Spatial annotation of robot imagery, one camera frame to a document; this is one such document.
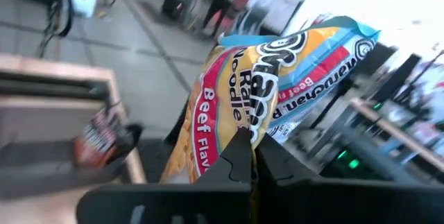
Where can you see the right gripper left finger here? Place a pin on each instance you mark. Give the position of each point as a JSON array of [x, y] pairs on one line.
[[208, 203]]

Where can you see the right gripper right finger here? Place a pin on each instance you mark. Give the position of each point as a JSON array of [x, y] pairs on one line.
[[312, 203]]

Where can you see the blue Maruchan beef ramen packet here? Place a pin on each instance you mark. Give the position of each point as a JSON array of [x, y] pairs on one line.
[[236, 88]]

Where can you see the black Maruchan fire noodle packet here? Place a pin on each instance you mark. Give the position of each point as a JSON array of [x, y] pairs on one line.
[[104, 140]]

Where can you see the person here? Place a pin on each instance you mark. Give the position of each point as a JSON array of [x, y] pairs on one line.
[[222, 5]]

